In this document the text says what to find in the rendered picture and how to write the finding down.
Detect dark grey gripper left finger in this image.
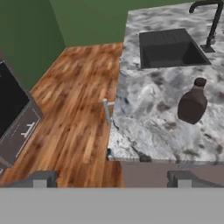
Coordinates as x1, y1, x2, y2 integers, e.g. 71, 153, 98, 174
4, 171, 59, 188

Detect black oven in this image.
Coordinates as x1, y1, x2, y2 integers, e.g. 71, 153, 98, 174
0, 59, 31, 138

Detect grey cupboard handle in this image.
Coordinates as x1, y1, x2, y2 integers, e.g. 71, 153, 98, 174
101, 98, 116, 126

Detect black sink basin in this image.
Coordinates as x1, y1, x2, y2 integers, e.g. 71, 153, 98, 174
138, 28, 212, 70

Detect grey counter cupboard front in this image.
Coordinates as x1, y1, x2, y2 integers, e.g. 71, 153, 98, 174
120, 160, 224, 188

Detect white drawer handle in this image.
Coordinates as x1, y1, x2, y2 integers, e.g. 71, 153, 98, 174
20, 122, 37, 138

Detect black tap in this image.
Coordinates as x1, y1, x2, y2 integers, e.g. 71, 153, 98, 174
188, 0, 224, 53

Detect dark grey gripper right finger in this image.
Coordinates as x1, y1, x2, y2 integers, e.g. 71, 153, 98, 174
166, 170, 224, 188

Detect brown syrup bottle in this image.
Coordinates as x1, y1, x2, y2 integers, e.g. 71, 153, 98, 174
177, 77, 209, 125

